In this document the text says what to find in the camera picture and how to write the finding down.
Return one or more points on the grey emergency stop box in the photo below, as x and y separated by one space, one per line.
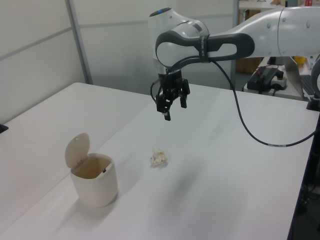
279 81

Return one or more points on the small black table clamp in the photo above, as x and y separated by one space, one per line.
3 128

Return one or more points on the small cream lidded bin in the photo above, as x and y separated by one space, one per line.
97 187

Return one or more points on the brown cardboard box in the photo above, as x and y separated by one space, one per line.
248 65

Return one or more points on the yellow object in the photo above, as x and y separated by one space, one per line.
299 60

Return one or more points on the black clamp block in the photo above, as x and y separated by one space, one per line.
313 104

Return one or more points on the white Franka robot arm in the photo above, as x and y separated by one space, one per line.
250 27

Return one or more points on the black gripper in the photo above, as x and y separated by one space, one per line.
170 83

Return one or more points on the black electronics box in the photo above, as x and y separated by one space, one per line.
260 77

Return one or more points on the silver laptop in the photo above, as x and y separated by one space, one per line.
293 75

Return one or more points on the grey partition post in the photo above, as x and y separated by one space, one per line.
233 75
80 42

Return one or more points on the white desk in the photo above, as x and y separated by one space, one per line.
287 93

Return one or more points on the white paper trash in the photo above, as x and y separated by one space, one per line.
158 158

